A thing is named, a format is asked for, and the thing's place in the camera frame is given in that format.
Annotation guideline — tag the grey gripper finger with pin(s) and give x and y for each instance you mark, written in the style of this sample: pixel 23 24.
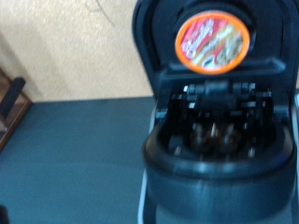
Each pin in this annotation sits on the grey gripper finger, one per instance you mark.
pixel 3 216

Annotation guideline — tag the black Keurig coffee machine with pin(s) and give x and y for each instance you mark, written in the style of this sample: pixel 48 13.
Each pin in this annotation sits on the black Keurig coffee machine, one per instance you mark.
pixel 218 186

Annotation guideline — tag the orange-rimmed coffee pod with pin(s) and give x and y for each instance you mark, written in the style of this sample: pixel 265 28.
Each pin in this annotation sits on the orange-rimmed coffee pod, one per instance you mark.
pixel 211 43

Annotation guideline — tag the brown wooden board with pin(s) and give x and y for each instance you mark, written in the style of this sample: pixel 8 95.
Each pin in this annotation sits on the brown wooden board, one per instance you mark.
pixel 17 124

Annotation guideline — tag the black bar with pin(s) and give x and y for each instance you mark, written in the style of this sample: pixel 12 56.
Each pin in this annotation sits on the black bar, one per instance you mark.
pixel 12 96

